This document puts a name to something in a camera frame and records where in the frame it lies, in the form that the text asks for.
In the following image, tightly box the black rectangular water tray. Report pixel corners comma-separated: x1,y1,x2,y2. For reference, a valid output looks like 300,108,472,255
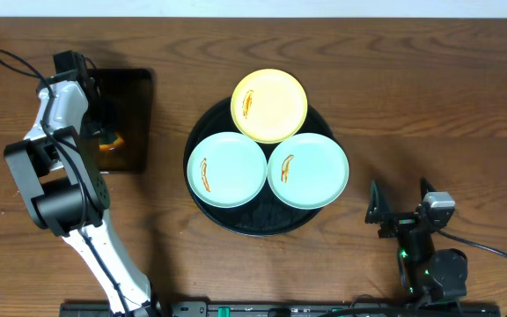
90,69,155,173

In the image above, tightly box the round black serving tray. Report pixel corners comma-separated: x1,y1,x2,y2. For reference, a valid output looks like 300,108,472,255
183,98,320,237

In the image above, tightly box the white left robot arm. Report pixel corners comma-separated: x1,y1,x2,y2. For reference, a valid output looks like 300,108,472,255
4,51,163,316

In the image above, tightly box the orange green scrub sponge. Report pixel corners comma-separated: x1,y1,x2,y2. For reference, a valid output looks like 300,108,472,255
99,132,125,151

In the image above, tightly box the mint green plate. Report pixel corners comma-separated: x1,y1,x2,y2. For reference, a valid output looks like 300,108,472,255
186,132,268,209
268,133,349,210

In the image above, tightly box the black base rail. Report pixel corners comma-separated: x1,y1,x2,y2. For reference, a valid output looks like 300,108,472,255
58,299,501,317

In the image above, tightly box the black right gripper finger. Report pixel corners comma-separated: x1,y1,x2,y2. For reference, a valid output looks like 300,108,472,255
365,181,389,220
420,177,437,207

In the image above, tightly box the yellow plate with stain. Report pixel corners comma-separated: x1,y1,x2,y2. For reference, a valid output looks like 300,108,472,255
230,69,308,144

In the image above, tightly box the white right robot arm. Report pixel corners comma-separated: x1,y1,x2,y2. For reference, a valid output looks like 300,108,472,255
364,178,468,308

